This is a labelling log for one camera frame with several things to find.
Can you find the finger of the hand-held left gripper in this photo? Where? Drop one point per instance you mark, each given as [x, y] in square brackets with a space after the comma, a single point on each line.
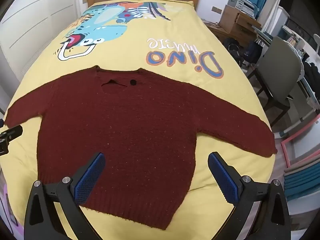
[12, 132]

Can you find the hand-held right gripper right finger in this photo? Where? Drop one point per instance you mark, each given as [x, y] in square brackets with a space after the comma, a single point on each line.
[225, 180]

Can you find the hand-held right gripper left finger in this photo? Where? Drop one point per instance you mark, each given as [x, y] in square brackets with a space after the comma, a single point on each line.
[90, 180]

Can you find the dark red knitted sweater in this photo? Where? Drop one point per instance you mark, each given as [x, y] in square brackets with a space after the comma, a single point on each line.
[137, 130]

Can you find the stack of teal cushions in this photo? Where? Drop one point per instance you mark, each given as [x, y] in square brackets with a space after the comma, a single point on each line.
[302, 180]

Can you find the white wardrobe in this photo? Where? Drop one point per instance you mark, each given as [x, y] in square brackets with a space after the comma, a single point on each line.
[37, 30]

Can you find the white desk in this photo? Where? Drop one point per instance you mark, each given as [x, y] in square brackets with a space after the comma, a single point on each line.
[308, 85]

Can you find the black backpack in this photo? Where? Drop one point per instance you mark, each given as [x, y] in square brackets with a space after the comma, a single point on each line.
[232, 51]

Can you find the grey chair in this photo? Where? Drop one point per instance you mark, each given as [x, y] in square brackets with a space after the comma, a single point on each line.
[280, 62]

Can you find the dark blue bag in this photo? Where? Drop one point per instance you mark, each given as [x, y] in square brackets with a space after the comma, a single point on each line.
[252, 52]

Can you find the yellow dinosaur print bedspread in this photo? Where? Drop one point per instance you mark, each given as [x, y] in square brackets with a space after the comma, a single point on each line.
[187, 42]

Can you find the wooden drawer cabinet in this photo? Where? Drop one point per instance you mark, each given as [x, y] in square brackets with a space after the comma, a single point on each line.
[233, 21]

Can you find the white printer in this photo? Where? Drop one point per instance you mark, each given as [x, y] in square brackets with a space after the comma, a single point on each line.
[240, 3]

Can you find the pink frame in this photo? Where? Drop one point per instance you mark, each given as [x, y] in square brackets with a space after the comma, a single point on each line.
[300, 135]

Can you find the wall socket plate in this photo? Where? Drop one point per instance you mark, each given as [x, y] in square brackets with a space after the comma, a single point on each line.
[216, 9]

